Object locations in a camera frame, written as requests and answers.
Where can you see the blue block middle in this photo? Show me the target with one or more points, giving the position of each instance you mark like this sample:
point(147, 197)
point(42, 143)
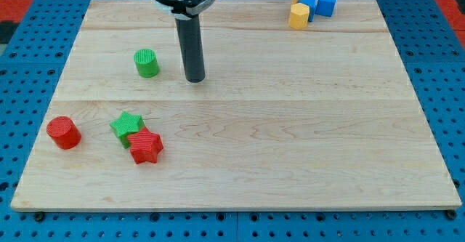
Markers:
point(312, 4)

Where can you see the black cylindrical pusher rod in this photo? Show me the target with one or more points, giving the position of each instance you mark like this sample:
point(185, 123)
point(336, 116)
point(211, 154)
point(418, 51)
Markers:
point(189, 35)

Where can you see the red cylinder block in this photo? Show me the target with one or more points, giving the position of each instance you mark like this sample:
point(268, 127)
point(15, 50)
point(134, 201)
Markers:
point(63, 132)

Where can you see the green cylinder block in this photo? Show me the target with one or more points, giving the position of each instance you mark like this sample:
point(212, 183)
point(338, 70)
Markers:
point(146, 63)

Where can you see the green star block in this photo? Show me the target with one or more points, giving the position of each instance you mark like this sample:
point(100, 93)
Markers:
point(125, 125)

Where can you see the blue cube block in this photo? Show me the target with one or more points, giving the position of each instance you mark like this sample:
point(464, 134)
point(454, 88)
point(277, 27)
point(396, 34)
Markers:
point(325, 7)

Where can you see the black clamp ring mount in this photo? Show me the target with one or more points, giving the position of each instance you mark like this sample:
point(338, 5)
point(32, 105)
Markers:
point(189, 4)

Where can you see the wooden board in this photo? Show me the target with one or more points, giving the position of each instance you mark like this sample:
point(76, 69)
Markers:
point(320, 119)

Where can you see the yellow hexagon block front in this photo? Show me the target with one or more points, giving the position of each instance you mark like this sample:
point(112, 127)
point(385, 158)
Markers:
point(298, 17)

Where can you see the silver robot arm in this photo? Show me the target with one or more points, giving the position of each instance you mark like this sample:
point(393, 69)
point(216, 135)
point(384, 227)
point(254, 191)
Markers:
point(186, 14)

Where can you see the red star block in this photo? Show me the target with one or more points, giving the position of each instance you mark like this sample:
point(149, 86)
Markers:
point(145, 146)

